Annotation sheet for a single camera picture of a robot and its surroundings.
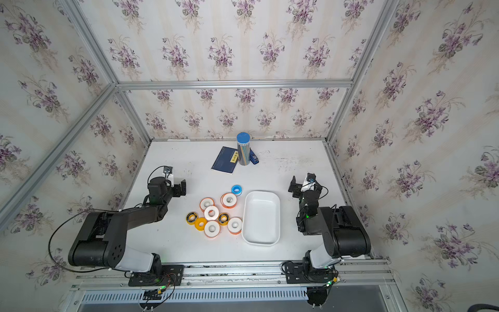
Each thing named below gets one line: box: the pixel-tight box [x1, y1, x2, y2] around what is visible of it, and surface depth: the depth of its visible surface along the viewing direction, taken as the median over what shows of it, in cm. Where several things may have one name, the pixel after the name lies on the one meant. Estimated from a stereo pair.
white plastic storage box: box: [241, 190, 281, 247], surface depth 89 cm
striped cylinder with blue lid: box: [236, 131, 251, 167], surface depth 97 cm
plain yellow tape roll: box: [194, 217, 208, 231], surface depth 88 cm
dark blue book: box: [210, 146, 239, 175], surface depth 111 cm
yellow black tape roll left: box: [185, 211, 199, 225], surface depth 90 cm
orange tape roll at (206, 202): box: [199, 196, 216, 213], surface depth 93 cm
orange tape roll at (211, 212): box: [204, 205, 219, 221], surface depth 88 cm
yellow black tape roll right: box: [217, 212, 231, 227], surface depth 88 cm
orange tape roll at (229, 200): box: [220, 192, 238, 209], surface depth 92 cm
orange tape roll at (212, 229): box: [204, 220, 221, 238], surface depth 84 cm
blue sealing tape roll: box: [231, 184, 243, 196], surface depth 100 cm
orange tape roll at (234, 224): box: [227, 216, 243, 235], surface depth 86 cm
